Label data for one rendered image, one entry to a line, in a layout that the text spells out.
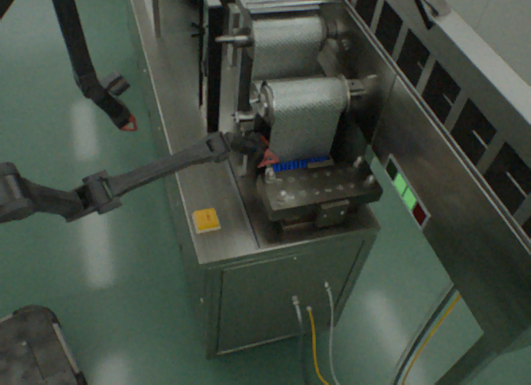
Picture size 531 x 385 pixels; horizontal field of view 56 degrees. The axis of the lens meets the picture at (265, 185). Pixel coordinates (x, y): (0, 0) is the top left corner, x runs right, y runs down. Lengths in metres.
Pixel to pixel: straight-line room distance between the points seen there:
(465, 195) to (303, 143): 0.62
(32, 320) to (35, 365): 0.21
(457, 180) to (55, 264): 2.06
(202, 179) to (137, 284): 0.96
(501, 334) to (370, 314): 1.37
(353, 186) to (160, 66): 1.09
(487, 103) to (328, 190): 0.67
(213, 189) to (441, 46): 0.91
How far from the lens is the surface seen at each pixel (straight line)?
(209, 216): 1.72
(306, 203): 1.65
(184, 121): 2.08
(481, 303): 1.41
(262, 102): 1.60
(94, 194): 1.44
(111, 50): 4.09
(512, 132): 1.21
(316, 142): 1.75
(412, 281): 2.87
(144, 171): 1.47
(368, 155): 2.15
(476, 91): 1.28
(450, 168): 1.38
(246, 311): 2.03
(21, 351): 2.32
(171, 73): 2.32
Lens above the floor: 2.29
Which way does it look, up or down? 48 degrees down
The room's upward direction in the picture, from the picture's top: 9 degrees clockwise
